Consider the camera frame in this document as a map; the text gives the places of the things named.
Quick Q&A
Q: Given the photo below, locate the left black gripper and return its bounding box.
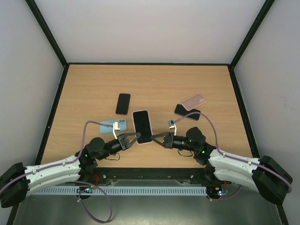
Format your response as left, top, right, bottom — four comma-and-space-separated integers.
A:
97, 133, 140, 161

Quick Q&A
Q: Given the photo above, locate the light blue phone case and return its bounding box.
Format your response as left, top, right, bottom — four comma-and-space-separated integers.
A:
99, 118, 127, 134

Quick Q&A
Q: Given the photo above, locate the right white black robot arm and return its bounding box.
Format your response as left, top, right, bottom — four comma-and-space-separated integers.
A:
150, 127, 293, 205

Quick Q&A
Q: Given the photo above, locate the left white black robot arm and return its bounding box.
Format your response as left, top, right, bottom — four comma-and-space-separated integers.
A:
0, 133, 141, 208

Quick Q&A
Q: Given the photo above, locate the black phone red edge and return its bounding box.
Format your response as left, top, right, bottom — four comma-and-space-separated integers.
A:
115, 93, 131, 115

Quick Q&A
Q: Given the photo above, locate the blue phone black screen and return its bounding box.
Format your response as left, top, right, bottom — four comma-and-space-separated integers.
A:
174, 104, 201, 120

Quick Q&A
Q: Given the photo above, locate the pink translucent phone case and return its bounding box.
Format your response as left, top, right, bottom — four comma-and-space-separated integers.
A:
181, 93, 207, 111

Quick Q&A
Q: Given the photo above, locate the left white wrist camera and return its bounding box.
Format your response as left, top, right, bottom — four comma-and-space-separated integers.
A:
112, 121, 120, 139

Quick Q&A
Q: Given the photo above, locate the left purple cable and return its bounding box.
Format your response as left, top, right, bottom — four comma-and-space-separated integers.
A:
0, 120, 115, 222

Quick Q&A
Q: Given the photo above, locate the purple cable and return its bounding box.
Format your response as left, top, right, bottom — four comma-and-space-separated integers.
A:
0, 120, 115, 222
174, 111, 293, 202

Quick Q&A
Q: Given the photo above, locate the white slotted cable duct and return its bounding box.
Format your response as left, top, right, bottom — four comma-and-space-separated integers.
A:
34, 186, 207, 196

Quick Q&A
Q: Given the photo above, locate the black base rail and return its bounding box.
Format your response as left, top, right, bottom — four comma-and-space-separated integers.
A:
79, 167, 224, 186

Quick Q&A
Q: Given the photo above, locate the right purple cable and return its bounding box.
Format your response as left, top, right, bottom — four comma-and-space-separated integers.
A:
174, 111, 293, 202

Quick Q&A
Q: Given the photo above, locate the black metal enclosure frame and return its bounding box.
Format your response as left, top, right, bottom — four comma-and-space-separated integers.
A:
4, 0, 289, 225

